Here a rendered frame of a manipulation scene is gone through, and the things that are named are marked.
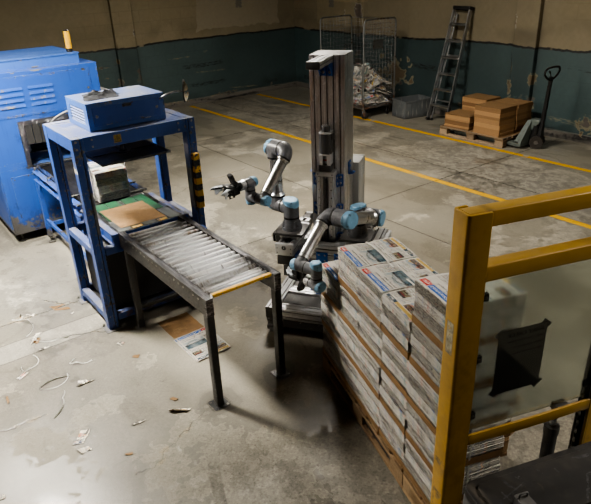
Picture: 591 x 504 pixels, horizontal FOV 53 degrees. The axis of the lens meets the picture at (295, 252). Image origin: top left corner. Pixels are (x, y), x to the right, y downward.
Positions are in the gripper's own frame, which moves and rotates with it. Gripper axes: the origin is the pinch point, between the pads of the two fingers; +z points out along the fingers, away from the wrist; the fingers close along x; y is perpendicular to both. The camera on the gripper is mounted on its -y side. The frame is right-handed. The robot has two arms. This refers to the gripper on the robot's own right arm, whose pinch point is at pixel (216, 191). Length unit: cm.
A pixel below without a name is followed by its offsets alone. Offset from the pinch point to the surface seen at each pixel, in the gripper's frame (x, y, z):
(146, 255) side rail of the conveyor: 29, 48, 39
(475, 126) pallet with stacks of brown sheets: 124, 121, -611
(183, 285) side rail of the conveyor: -24, 42, 47
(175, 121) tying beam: 82, -19, -28
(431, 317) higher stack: -186, -20, 34
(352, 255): -110, 2, -10
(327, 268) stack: -82, 30, -22
